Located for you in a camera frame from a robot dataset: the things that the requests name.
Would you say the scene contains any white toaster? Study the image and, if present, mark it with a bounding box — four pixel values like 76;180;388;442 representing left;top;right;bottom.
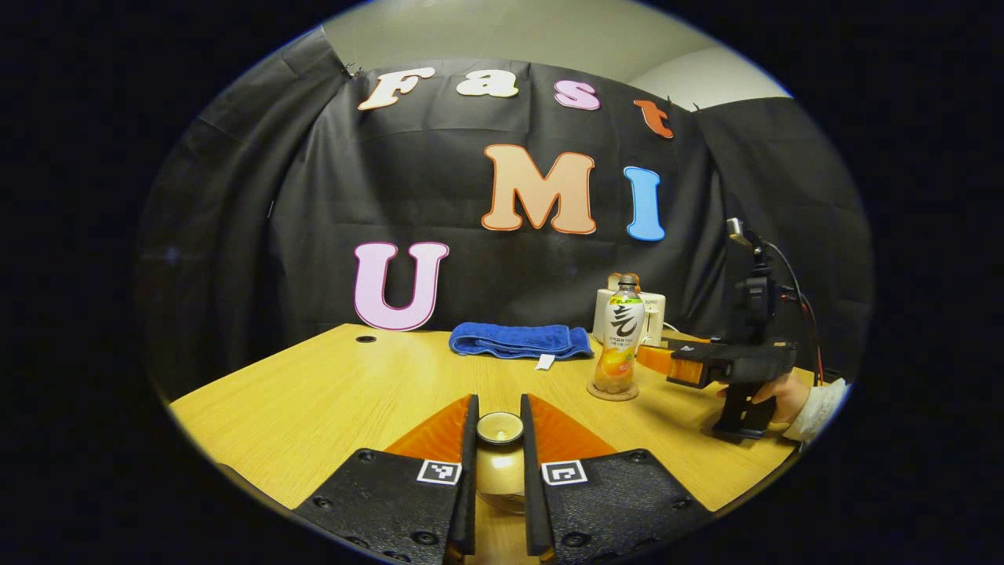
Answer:
592;288;667;346

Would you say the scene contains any round wooden coaster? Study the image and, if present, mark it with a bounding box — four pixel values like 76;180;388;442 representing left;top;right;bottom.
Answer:
587;379;640;402

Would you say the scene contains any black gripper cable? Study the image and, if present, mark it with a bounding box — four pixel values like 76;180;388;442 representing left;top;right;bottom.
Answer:
765;239;824;385

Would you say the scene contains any plastic water bottle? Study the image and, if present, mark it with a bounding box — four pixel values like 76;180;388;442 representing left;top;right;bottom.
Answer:
593;274;646;396

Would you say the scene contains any blue folded towel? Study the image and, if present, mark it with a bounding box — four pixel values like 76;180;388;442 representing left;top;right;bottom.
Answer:
449;323;595;371

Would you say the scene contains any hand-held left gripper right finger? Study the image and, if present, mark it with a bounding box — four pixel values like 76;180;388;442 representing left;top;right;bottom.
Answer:
520;394;715;562

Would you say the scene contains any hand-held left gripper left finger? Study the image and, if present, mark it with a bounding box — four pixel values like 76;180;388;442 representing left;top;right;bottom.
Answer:
292;394;479;562

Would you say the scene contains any black backdrop cloth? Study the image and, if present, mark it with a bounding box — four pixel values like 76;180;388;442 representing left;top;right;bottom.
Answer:
133;27;875;401

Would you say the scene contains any cream teacup lid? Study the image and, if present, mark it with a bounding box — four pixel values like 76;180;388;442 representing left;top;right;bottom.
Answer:
473;411;526;516

